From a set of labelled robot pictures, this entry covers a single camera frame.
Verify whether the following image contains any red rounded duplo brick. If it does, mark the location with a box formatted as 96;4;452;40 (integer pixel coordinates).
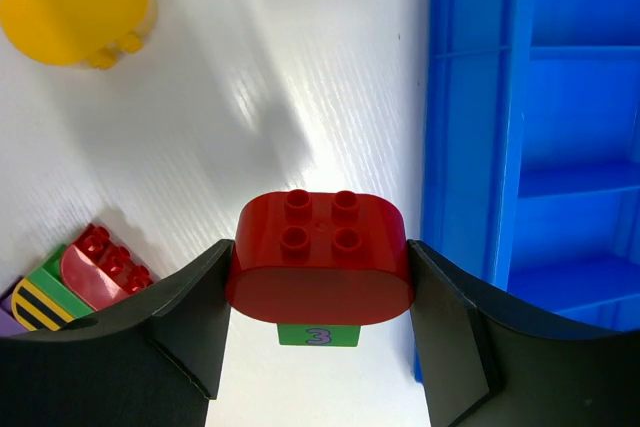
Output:
225;189;415;326

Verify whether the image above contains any yellow black striped brick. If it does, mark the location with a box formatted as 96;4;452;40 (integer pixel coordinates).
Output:
11;279;73;331

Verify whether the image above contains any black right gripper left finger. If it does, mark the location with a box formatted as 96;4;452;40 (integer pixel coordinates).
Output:
1;240;233;426

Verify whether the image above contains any red stud duplo brick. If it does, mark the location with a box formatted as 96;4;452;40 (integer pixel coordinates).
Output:
60;223;156;311

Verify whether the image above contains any blue plastic divided bin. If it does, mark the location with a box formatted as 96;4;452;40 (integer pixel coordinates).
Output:
412;0;640;382

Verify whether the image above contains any green duplo brick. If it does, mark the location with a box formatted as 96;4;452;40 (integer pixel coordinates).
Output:
27;244;94;319

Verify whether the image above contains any green duplo brick number three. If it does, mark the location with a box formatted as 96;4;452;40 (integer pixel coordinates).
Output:
277;324;361;347

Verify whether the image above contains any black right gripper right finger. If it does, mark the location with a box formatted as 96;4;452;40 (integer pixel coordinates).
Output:
408;240;639;426

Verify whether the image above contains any yellow rounded duplo brick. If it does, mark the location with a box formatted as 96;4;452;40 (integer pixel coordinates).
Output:
1;0;157;70

